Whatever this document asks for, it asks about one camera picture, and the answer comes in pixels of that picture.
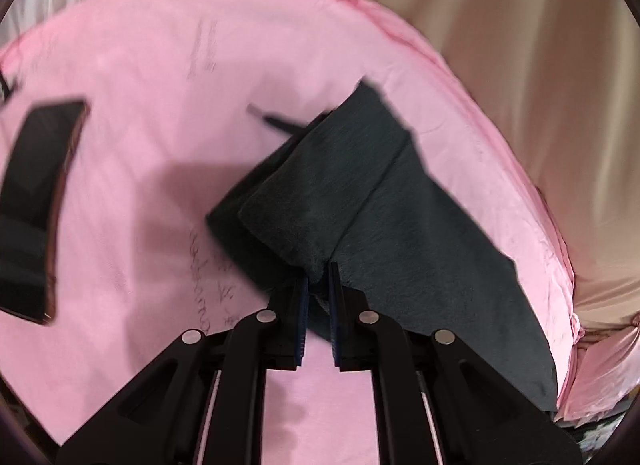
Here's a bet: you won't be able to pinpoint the pink bed sheet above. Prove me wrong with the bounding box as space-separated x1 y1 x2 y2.
1 0 575 444

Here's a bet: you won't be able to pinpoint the dark grey pants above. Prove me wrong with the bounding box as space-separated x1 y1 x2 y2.
206 82 558 411

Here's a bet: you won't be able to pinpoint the black smartphone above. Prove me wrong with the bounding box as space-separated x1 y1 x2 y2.
1 100 89 324

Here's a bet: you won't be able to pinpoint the pink pillow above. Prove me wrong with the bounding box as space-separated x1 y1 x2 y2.
555 315 639 426

